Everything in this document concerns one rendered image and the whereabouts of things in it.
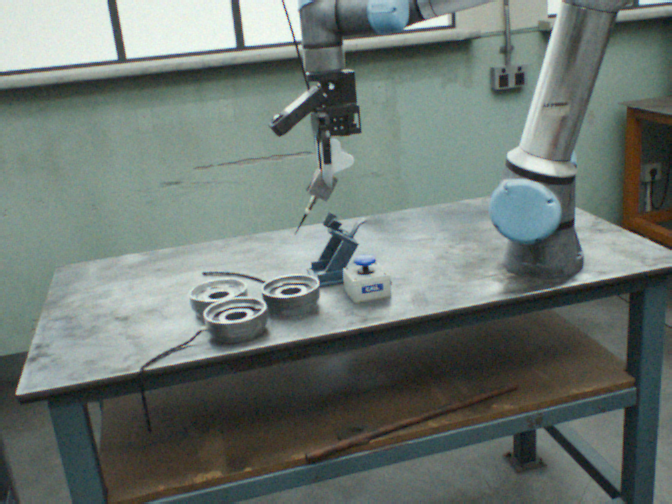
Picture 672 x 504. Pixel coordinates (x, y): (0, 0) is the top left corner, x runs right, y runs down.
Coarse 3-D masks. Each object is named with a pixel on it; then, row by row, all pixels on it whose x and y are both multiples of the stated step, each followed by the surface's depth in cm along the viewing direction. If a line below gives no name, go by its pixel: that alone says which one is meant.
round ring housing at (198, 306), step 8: (216, 280) 137; (224, 280) 137; (232, 280) 137; (240, 280) 136; (192, 288) 134; (200, 288) 136; (208, 288) 137; (224, 288) 136; (240, 288) 135; (192, 296) 133; (208, 296) 133; (216, 296) 135; (224, 296) 135; (232, 296) 129; (240, 296) 130; (192, 304) 130; (200, 304) 129; (208, 304) 128; (200, 312) 129
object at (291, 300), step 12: (288, 276) 136; (300, 276) 136; (264, 288) 133; (288, 288) 134; (300, 288) 133; (264, 300) 130; (276, 300) 127; (288, 300) 127; (300, 300) 127; (312, 300) 129; (276, 312) 129; (288, 312) 128; (300, 312) 129
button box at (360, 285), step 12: (348, 276) 132; (360, 276) 131; (372, 276) 131; (384, 276) 131; (348, 288) 134; (360, 288) 130; (372, 288) 131; (384, 288) 132; (360, 300) 131; (372, 300) 132
